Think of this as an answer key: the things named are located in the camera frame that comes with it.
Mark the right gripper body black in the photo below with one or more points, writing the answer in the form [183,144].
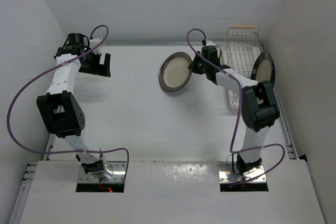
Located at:
[202,66]

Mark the dark striped rim plate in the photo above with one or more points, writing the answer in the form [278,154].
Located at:
[264,69]

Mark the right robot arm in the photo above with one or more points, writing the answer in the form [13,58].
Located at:
[257,106]

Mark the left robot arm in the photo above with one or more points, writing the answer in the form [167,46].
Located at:
[60,111]

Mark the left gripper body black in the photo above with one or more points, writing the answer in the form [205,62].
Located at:
[91,65]

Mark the grey rimmed beige plate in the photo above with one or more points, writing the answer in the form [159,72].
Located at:
[174,73]

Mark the white wire dish rack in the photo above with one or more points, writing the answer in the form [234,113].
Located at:
[242,47]

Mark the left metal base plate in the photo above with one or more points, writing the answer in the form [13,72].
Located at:
[116,175]

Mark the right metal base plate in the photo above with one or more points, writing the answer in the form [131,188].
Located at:
[227,176]

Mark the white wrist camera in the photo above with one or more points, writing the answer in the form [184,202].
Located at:
[96,43]
[208,44]

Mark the metal base plate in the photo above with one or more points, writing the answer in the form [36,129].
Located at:
[116,175]
[227,176]

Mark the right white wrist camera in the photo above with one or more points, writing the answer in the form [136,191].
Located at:
[208,44]

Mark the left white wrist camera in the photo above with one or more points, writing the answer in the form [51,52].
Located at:
[96,43]

